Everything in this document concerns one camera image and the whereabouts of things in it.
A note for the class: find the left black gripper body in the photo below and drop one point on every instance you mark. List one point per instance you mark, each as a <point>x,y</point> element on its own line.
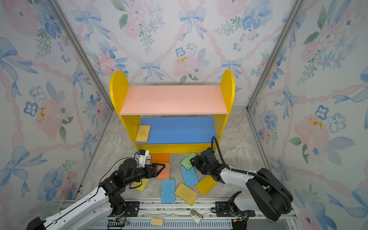
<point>141,173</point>

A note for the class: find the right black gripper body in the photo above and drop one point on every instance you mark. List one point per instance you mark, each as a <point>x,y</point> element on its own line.
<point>200,165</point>

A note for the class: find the green sponge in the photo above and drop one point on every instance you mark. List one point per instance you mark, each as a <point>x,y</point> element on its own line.
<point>186,162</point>

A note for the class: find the deep yellow sponge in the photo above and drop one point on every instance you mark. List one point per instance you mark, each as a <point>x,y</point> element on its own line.
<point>205,185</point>

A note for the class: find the tan yellow sponge front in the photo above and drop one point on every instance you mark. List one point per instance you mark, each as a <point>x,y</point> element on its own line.
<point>186,194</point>

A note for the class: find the dull yellow sponge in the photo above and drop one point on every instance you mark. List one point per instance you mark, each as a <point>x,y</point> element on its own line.
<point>143,134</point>

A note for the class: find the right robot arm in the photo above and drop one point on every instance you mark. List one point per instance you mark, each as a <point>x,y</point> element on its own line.
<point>244,203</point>

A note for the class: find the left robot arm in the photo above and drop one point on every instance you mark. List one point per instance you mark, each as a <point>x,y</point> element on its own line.
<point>103,201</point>

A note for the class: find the yellow shelf pink blue boards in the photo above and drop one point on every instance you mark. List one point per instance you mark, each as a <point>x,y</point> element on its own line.
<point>183,118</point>

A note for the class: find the light orange sponge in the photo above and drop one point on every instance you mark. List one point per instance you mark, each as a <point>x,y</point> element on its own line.
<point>165,173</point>

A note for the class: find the bright yellow sponge left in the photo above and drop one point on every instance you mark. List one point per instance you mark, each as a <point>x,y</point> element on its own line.
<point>140,186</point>

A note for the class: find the dark orange sponge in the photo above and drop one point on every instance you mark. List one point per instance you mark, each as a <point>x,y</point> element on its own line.
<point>160,158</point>

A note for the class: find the playing card box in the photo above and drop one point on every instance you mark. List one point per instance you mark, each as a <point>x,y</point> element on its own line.
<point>148,161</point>

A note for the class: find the blue sponge right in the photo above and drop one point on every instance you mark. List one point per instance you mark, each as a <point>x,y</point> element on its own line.
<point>190,177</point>

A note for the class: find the blue sponge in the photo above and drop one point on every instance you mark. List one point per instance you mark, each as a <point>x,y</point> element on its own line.
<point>190,177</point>
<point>168,190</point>

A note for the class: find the blue sponge front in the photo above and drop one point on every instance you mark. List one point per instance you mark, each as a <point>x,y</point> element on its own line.
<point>168,190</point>

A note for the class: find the small wooden block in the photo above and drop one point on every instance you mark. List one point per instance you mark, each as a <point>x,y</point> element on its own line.
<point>157,222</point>

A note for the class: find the metal clip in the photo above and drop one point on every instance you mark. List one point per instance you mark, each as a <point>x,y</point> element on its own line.
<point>197,217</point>

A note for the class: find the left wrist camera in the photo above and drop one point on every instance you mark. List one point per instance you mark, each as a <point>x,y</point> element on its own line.
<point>141,156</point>

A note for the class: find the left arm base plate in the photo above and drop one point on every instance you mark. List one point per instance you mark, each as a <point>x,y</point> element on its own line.
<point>129,209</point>

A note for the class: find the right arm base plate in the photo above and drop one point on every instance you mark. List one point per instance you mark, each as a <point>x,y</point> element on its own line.
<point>226,209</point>

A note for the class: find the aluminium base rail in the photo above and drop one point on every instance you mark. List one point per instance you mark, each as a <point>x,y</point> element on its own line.
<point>177,216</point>

